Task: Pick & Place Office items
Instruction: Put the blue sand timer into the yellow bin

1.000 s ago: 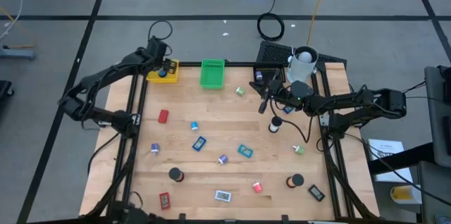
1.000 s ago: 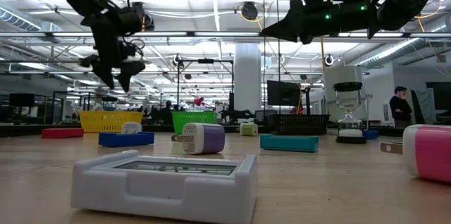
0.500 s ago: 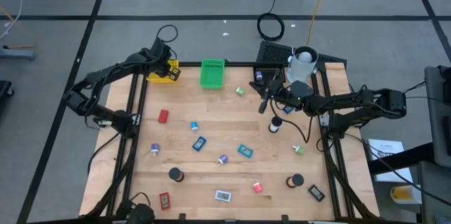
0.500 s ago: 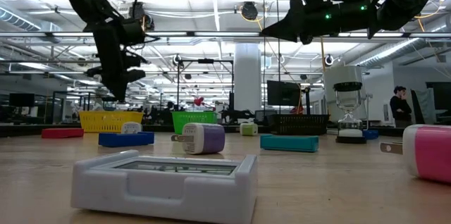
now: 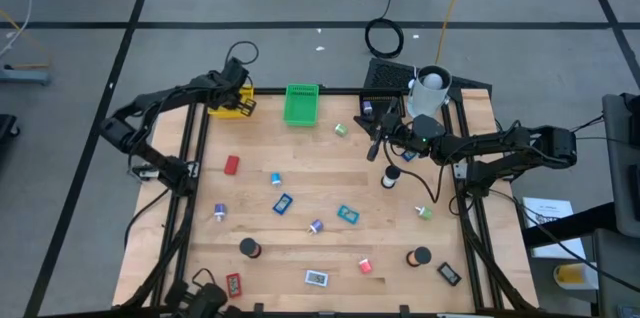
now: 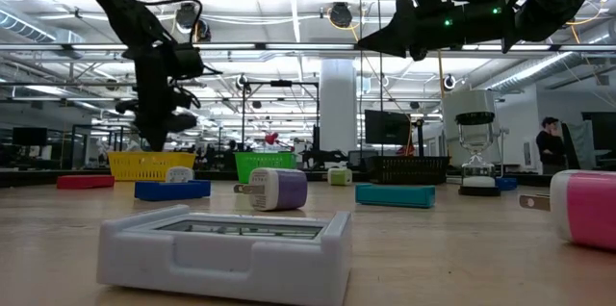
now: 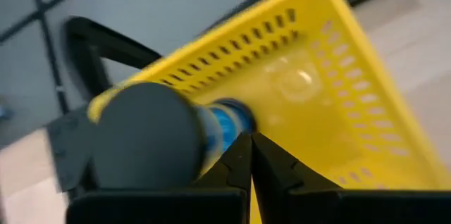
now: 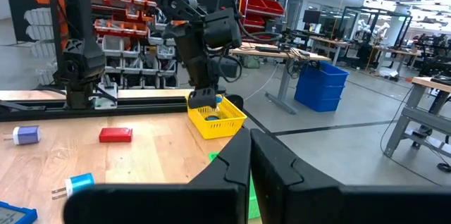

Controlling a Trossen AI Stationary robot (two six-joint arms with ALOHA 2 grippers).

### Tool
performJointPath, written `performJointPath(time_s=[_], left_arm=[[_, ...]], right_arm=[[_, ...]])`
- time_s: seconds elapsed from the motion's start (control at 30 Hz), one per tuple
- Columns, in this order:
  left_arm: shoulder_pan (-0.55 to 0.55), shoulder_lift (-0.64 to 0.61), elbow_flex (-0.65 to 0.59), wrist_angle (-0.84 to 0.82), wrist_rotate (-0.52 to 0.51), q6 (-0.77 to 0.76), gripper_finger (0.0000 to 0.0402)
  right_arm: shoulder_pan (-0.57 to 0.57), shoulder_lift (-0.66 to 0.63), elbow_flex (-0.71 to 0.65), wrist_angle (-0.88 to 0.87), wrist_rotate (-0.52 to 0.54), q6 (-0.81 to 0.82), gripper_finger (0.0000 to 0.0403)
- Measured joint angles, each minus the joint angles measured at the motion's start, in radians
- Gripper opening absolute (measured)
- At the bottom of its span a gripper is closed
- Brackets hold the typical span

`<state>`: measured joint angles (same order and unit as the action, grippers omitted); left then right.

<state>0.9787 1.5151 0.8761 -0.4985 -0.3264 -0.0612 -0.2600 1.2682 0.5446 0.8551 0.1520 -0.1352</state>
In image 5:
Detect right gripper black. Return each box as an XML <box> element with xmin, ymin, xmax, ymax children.
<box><xmin>352</xmin><ymin>110</ymin><xmax>416</xmax><ymax>163</ymax></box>

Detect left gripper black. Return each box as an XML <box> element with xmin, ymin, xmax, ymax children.
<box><xmin>217</xmin><ymin>82</ymin><xmax>258</xmax><ymax>118</ymax></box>

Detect yellow plastic basket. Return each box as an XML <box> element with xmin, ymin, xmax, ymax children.
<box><xmin>208</xmin><ymin>85</ymin><xmax>255</xmax><ymax>120</ymax></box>

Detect teal digital thermometer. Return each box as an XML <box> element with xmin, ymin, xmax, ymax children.
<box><xmin>336</xmin><ymin>204</ymin><xmax>361</xmax><ymax>225</ymax></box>

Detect black plastic basket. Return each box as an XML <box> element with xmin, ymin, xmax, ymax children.
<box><xmin>358</xmin><ymin>91</ymin><xmax>407</xmax><ymax>123</ymax></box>

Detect green plastic basket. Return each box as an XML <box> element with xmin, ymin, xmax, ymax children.
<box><xmin>283</xmin><ymin>83</ymin><xmax>321</xmax><ymax>128</ymax></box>

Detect black perforated panel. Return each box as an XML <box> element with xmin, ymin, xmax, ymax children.
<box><xmin>362</xmin><ymin>57</ymin><xmax>494</xmax><ymax>105</ymax></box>

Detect pale cylindrical container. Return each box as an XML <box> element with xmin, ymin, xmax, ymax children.
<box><xmin>405</xmin><ymin>64</ymin><xmax>453</xmax><ymax>122</ymax></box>

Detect white ball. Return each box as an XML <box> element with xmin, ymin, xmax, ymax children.
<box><xmin>421</xmin><ymin>72</ymin><xmax>445</xmax><ymax>91</ymax></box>

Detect white paper sheet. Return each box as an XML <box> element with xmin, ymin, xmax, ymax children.
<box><xmin>521</xmin><ymin>196</ymin><xmax>587</xmax><ymax>260</ymax></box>

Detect black metal beam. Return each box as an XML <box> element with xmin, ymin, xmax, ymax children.
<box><xmin>522</xmin><ymin>201</ymin><xmax>617</xmax><ymax>250</ymax></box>

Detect grey floor stand foot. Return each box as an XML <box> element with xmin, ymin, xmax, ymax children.
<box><xmin>0</xmin><ymin>62</ymin><xmax>52</xmax><ymax>85</ymax></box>

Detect black caster base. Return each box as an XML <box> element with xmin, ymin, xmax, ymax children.
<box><xmin>0</xmin><ymin>113</ymin><xmax>21</xmax><ymax>142</ymax></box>

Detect yellow white container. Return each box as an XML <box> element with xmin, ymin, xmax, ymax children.
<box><xmin>552</xmin><ymin>262</ymin><xmax>600</xmax><ymax>292</ymax></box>

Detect grey equipment cart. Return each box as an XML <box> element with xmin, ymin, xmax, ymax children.
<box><xmin>592</xmin><ymin>91</ymin><xmax>640</xmax><ymax>318</ymax></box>

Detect black aluminium table frame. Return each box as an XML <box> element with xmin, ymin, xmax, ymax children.
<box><xmin>119</xmin><ymin>70</ymin><xmax>540</xmax><ymax>318</ymax></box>

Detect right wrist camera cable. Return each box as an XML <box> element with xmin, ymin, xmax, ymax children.
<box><xmin>382</xmin><ymin>142</ymin><xmax>448</xmax><ymax>205</ymax></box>

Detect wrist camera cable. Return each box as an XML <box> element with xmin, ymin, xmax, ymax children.
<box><xmin>224</xmin><ymin>39</ymin><xmax>261</xmax><ymax>67</ymax></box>
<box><xmin>382</xmin><ymin>142</ymin><xmax>448</xmax><ymax>205</ymax></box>

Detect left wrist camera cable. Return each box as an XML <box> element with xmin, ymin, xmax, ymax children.
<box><xmin>224</xmin><ymin>39</ymin><xmax>261</xmax><ymax>67</ymax></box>

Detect coiled black cable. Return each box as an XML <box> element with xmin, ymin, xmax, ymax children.
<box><xmin>363</xmin><ymin>17</ymin><xmax>405</xmax><ymax>60</ymax></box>

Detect yellow floor cable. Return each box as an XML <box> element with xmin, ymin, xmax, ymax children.
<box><xmin>435</xmin><ymin>0</ymin><xmax>474</xmax><ymax>65</ymax></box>

